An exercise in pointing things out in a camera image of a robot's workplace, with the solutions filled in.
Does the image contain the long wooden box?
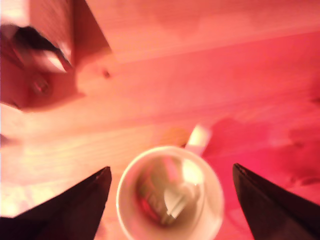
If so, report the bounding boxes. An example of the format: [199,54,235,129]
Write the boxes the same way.
[29,0,320,74]

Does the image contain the black utensil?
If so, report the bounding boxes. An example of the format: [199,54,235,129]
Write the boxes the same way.
[12,25,74,74]

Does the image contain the cartoon print mug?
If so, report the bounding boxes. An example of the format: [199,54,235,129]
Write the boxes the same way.
[115,124,225,240]

